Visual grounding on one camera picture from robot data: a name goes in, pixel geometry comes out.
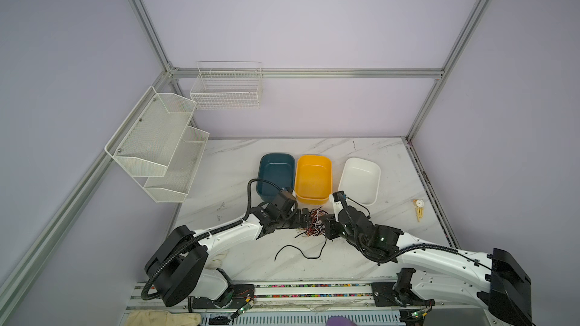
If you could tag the lower white mesh shelf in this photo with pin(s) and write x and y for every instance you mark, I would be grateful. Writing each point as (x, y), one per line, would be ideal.
(175, 186)

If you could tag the aluminium front rail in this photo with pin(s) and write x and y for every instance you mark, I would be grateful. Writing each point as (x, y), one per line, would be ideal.
(312, 296)

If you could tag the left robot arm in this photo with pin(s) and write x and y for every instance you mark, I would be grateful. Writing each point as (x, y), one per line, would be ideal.
(178, 267)

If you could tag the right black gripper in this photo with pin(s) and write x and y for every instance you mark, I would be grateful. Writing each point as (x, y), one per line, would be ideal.
(328, 220)

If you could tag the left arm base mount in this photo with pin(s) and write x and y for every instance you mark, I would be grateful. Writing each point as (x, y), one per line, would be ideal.
(234, 297)

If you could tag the cream cloth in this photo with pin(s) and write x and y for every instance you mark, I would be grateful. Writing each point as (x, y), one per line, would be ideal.
(162, 318)

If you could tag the yellow toy figure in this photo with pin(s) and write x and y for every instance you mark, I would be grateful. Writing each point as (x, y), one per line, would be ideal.
(419, 209)

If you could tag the white cotton glove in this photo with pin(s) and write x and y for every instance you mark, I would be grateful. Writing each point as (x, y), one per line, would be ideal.
(215, 261)

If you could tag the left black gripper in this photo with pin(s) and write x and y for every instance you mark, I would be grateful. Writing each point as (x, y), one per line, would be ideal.
(297, 222)

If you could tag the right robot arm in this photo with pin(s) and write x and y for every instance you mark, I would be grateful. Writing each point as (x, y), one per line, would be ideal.
(495, 282)

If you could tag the yellow plastic tub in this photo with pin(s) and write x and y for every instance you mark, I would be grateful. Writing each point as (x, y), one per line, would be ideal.
(313, 179)

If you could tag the white mesh shelf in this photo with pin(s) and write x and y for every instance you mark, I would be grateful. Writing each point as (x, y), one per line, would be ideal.
(146, 142)
(175, 186)

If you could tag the teal plastic tub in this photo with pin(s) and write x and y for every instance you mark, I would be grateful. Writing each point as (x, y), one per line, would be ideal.
(278, 168)

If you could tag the white plastic tub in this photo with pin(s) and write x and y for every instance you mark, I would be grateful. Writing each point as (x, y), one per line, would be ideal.
(360, 180)

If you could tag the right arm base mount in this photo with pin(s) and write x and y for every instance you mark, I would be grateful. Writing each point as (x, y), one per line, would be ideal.
(398, 293)

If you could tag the purple object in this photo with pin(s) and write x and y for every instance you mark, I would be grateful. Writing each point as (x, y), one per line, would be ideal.
(339, 321)

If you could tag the white wire basket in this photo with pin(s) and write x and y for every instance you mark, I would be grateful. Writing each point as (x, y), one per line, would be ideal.
(228, 85)

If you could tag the upper white mesh shelf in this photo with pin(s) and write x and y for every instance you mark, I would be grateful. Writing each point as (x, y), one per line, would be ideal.
(146, 142)

